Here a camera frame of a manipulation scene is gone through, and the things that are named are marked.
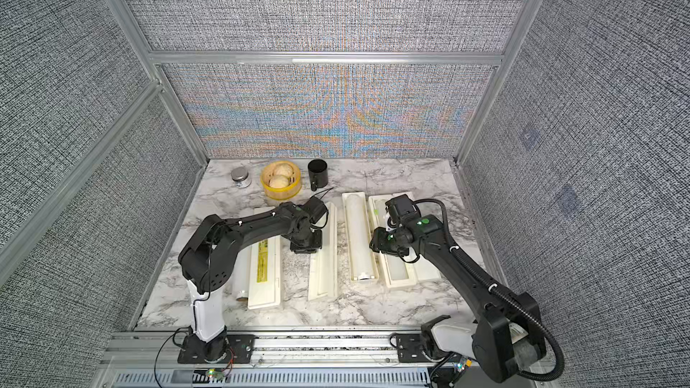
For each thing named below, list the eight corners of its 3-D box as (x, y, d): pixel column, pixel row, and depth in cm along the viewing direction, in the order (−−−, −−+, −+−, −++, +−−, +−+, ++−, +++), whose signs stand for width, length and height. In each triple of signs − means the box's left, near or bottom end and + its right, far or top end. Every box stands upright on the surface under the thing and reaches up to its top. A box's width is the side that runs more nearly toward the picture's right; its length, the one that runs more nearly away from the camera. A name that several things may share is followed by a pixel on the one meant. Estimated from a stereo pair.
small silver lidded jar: (233, 188, 113) (228, 179, 108) (237, 177, 117) (233, 167, 112) (250, 188, 113) (246, 179, 108) (254, 177, 117) (250, 167, 112)
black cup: (308, 192, 109) (305, 179, 103) (310, 170, 117) (308, 157, 111) (327, 192, 109) (326, 179, 103) (328, 170, 117) (327, 157, 111)
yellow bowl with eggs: (258, 200, 107) (255, 195, 104) (266, 166, 119) (264, 160, 116) (298, 200, 107) (297, 194, 104) (303, 166, 119) (302, 160, 116)
